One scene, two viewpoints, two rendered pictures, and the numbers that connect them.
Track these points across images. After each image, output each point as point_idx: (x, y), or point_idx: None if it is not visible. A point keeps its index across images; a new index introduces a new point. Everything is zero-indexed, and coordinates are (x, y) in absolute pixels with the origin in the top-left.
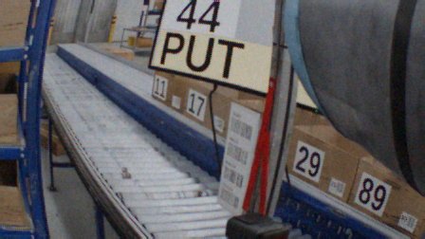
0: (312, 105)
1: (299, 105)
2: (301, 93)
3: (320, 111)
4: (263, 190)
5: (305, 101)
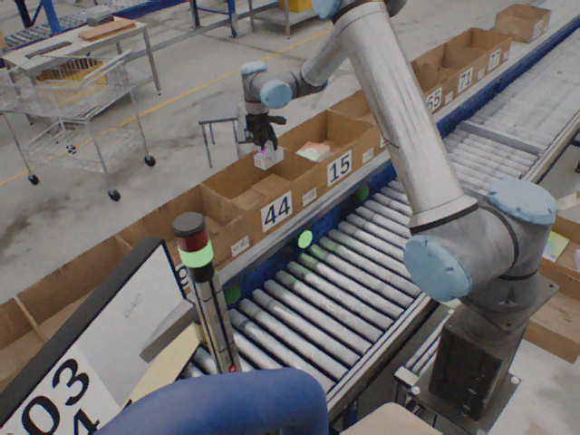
0: (192, 351)
1: (187, 364)
2: (183, 358)
3: (199, 345)
4: None
5: (188, 356)
